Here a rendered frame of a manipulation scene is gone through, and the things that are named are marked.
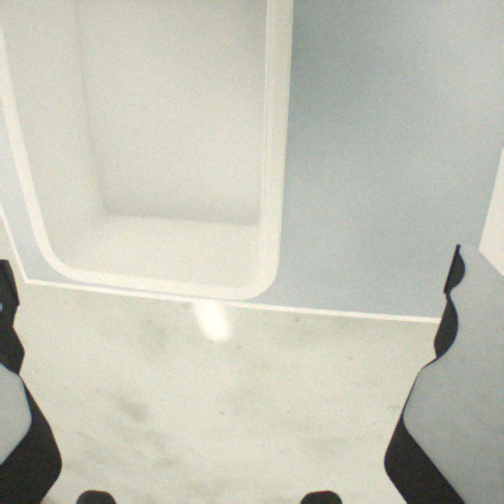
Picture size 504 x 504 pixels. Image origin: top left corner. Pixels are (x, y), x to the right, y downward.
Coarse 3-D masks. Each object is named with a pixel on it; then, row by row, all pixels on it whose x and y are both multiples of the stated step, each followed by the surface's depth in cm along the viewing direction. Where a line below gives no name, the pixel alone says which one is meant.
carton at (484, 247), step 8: (496, 176) 26; (496, 184) 26; (496, 192) 26; (496, 200) 26; (496, 208) 26; (488, 216) 28; (496, 216) 26; (488, 224) 28; (496, 224) 26; (488, 232) 28; (496, 232) 26; (488, 240) 28; (496, 240) 26; (480, 248) 29; (488, 248) 28; (496, 248) 26; (488, 256) 28; (496, 256) 26; (496, 264) 26
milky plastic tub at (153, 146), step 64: (0, 0) 18; (64, 0) 23; (128, 0) 24; (192, 0) 23; (256, 0) 23; (0, 64) 20; (64, 64) 25; (128, 64) 26; (192, 64) 25; (256, 64) 25; (64, 128) 26; (128, 128) 29; (192, 128) 28; (256, 128) 27; (64, 192) 27; (128, 192) 32; (192, 192) 31; (256, 192) 30; (64, 256) 28; (128, 256) 29; (192, 256) 29; (256, 256) 28
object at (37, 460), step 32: (0, 288) 10; (0, 320) 8; (0, 352) 8; (0, 384) 7; (0, 416) 6; (32, 416) 6; (0, 448) 5; (32, 448) 6; (0, 480) 5; (32, 480) 6
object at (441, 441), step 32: (480, 256) 10; (448, 288) 10; (480, 288) 8; (448, 320) 8; (480, 320) 8; (448, 352) 7; (480, 352) 7; (416, 384) 6; (448, 384) 6; (480, 384) 6; (416, 416) 6; (448, 416) 6; (480, 416) 6; (416, 448) 5; (448, 448) 5; (480, 448) 5; (416, 480) 6; (448, 480) 5; (480, 480) 5
